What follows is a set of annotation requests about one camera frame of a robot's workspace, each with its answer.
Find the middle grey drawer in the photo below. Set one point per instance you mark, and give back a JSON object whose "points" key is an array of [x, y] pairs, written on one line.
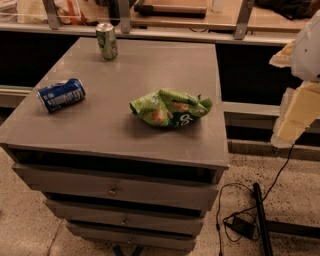
{"points": [[125, 218]]}

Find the bottom grey drawer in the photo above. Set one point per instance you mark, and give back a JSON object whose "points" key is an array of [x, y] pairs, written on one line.
{"points": [[132, 237]]}

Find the green rice chip bag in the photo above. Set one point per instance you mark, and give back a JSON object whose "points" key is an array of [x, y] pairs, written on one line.
{"points": [[168, 108]]}

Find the blue pepsi can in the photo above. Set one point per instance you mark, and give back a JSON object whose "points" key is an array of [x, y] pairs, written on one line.
{"points": [[61, 94]]}

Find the grey drawer cabinet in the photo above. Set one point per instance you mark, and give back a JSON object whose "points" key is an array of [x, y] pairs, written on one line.
{"points": [[101, 134]]}

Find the black power adapter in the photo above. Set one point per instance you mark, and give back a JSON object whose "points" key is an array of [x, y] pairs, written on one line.
{"points": [[243, 227]]}

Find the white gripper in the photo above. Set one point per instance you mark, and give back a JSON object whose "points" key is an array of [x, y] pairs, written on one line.
{"points": [[309, 53]]}

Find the green soda can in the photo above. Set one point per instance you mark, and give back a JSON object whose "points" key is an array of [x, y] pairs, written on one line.
{"points": [[107, 42]]}

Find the grey drawer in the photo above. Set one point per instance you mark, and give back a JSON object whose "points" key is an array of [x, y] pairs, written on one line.
{"points": [[122, 187], [125, 218], [132, 237]]}

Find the top grey drawer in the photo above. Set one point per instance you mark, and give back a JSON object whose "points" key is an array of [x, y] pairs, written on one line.
{"points": [[122, 187]]}

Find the black floor bar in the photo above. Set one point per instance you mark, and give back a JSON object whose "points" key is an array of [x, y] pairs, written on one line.
{"points": [[267, 247]]}

